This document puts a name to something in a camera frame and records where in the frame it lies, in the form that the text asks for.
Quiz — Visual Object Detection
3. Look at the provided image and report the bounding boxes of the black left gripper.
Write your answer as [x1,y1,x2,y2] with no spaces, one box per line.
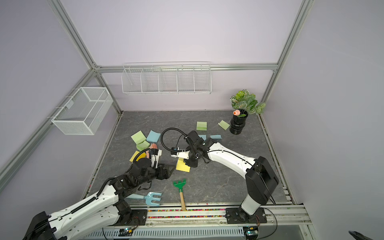
[137,162,176,186]

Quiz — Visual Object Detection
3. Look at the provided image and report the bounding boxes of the torn blue memo page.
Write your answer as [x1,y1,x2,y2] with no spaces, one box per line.
[210,135,222,140]

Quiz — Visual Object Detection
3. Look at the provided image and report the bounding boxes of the pink memo pad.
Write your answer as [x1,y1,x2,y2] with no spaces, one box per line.
[150,143,158,149]

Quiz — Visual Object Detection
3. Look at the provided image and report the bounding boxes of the torn green memo page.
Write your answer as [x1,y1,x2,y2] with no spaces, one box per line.
[218,120,230,131]

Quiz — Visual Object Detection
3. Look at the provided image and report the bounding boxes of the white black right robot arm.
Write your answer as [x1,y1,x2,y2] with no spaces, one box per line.
[184,131,280,216]

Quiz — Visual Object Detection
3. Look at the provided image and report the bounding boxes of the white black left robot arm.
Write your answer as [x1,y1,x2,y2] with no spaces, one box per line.
[24,158,176,240]

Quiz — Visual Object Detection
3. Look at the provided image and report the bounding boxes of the yellow fanned memo pad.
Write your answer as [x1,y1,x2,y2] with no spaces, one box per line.
[130,151,142,163]

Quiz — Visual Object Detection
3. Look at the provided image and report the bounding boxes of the light blue memo pad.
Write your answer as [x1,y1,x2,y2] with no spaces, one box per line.
[147,130,161,143]

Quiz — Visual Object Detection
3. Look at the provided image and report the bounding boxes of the light green memo pad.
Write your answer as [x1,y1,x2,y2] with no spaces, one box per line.
[131,131,147,145]

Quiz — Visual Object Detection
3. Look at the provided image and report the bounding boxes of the light blue garden fork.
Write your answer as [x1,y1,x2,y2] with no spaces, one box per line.
[127,192,162,207]

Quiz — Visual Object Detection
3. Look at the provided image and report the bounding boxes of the black glossy vase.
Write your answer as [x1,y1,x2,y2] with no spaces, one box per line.
[230,109,248,135]

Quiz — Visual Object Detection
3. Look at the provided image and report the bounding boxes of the green artificial plant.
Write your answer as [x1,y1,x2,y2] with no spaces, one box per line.
[230,90,266,118]

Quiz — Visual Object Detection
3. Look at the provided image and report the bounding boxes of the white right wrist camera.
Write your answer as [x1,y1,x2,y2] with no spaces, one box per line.
[171,149,190,160]

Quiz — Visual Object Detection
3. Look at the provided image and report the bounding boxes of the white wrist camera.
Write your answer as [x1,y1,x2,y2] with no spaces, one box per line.
[171,149,190,160]
[149,149,162,169]

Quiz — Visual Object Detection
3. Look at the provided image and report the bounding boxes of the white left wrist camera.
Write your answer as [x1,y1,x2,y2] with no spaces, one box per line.
[149,149,162,169]

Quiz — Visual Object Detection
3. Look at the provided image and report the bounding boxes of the green garden rake wooden handle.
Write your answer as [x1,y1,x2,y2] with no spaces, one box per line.
[173,179,187,211]

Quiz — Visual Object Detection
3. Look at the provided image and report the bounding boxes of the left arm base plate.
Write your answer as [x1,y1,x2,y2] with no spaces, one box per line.
[114,209,148,226]

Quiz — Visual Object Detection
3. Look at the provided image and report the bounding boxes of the white wire shelf basket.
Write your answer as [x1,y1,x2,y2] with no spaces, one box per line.
[121,62,212,95]

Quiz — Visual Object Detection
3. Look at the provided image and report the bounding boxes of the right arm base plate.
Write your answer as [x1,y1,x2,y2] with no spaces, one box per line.
[225,207,267,225]

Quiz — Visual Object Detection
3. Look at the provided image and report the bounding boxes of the white wire side basket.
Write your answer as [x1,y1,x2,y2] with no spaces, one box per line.
[51,87,113,136]

